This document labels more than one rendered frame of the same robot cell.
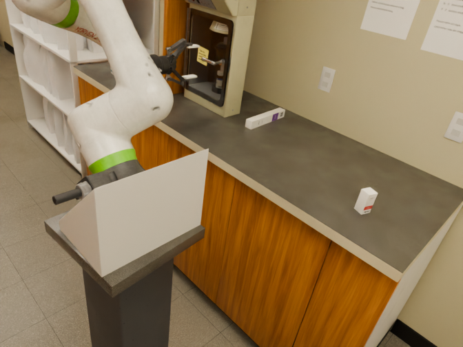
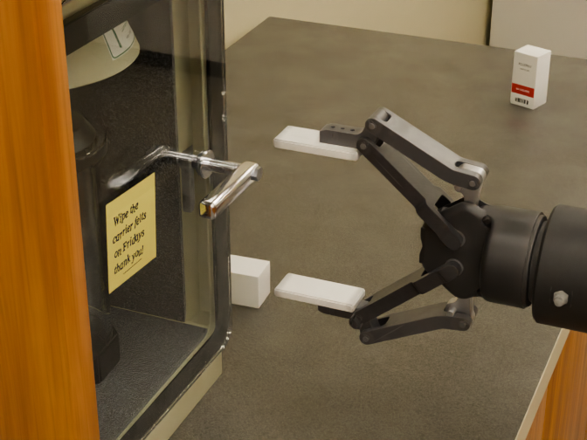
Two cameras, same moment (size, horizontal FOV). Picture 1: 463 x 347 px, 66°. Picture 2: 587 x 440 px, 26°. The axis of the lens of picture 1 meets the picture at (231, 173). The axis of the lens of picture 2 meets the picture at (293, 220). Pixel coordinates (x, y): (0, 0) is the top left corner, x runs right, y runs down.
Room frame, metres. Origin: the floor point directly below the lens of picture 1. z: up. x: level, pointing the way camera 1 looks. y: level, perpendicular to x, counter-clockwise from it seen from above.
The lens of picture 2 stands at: (1.92, 1.11, 1.68)
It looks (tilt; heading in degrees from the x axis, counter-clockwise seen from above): 28 degrees down; 252
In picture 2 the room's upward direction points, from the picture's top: straight up
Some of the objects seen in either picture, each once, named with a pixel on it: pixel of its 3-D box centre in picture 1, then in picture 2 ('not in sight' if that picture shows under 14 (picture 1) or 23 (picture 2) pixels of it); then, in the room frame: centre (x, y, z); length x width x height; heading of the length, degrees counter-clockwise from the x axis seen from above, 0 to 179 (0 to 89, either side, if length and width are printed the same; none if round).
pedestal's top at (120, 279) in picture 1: (127, 229); not in sight; (0.78, 0.28, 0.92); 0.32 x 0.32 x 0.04; 54
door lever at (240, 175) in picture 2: (211, 60); (214, 184); (1.69, 0.17, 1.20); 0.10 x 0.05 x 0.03; 48
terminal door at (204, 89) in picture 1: (206, 58); (141, 225); (1.76, 0.20, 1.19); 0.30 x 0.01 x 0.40; 48
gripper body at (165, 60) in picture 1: (166, 65); (481, 250); (1.52, 0.34, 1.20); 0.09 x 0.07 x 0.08; 139
